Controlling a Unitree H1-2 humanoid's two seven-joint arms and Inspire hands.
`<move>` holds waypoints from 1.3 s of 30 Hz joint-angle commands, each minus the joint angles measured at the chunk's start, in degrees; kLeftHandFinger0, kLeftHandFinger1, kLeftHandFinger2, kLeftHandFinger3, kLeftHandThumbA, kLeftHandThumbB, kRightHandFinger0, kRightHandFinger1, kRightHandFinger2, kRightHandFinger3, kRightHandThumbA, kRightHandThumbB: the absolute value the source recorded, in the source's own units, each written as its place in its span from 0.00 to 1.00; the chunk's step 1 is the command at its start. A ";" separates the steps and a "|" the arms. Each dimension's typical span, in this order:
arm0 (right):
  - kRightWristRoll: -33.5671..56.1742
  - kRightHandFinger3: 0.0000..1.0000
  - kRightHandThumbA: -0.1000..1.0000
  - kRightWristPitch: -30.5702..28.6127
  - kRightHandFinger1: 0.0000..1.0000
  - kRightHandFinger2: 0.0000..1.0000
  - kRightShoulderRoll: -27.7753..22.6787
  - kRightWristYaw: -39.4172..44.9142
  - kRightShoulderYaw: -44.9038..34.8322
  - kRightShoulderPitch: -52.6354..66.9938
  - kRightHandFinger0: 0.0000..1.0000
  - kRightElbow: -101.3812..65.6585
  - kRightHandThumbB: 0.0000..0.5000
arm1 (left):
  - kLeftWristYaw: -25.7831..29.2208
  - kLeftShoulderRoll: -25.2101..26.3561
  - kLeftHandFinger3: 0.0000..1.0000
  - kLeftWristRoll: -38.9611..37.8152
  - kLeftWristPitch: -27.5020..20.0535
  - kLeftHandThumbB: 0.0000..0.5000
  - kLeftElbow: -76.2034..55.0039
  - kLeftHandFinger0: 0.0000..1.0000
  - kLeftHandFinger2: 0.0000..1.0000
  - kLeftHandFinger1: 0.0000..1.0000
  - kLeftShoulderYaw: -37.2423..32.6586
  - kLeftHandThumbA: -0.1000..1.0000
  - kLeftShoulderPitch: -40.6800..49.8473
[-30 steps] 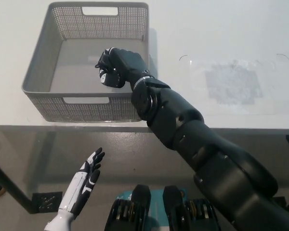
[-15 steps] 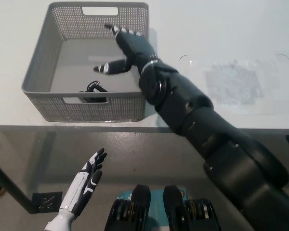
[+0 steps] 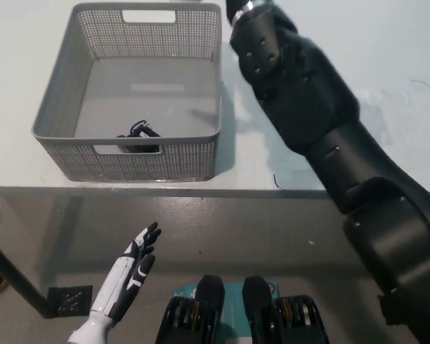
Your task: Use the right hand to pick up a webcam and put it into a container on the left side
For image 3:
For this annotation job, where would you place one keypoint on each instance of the black floor foot plate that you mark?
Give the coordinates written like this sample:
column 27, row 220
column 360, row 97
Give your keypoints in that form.
column 386, row 311
column 70, row 301

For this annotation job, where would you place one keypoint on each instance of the black metal table leg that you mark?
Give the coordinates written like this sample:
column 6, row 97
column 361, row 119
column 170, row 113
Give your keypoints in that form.
column 16, row 274

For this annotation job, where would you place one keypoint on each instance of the small white floor scrap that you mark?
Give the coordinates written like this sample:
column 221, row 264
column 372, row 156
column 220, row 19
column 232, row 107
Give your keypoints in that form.
column 311, row 242

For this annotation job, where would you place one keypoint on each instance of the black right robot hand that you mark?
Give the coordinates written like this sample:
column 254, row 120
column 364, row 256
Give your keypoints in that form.
column 234, row 5

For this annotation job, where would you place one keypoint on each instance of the grey perforated plastic basket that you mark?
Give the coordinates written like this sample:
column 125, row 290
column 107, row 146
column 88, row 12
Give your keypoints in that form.
column 139, row 71

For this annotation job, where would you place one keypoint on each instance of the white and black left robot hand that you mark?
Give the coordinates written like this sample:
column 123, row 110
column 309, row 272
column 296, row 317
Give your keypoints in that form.
column 122, row 286

